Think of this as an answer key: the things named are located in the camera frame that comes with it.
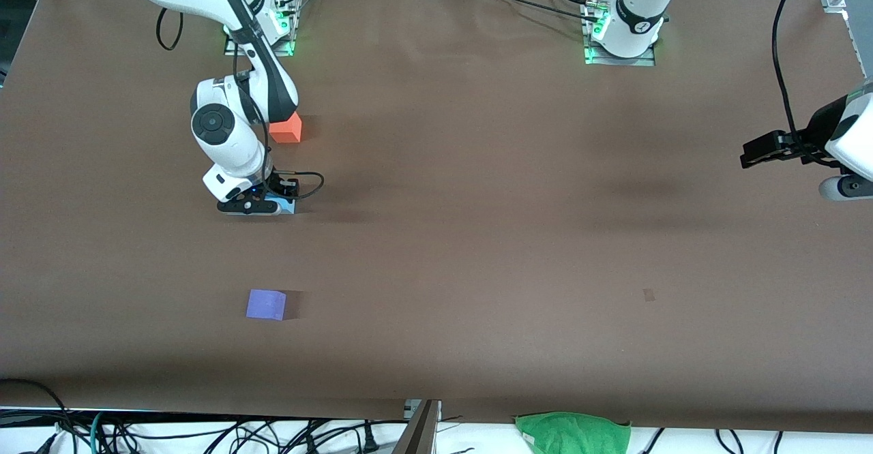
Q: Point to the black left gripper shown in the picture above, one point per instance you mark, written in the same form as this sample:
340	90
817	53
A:
818	135

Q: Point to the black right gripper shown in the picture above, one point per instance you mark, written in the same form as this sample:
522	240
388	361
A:
281	186

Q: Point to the blue block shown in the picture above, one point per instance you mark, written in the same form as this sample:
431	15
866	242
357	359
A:
288	206

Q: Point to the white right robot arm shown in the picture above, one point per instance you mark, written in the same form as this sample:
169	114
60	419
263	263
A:
225	147

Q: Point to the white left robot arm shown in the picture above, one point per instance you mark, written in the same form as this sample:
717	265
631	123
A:
638	4

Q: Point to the orange block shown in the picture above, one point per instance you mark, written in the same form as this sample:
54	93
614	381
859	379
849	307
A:
290	130

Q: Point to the purple block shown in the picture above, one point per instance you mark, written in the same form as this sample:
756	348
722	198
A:
264	304

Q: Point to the brown table mat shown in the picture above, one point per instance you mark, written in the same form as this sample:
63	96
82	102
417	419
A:
436	270

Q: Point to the black power plug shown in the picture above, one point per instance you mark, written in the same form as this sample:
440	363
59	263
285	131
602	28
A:
370	442

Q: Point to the green cloth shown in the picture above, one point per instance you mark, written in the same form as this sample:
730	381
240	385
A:
573	433

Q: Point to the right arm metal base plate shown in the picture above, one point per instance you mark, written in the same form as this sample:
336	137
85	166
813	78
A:
283	48

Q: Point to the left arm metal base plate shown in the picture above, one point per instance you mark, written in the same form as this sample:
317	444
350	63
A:
644	61

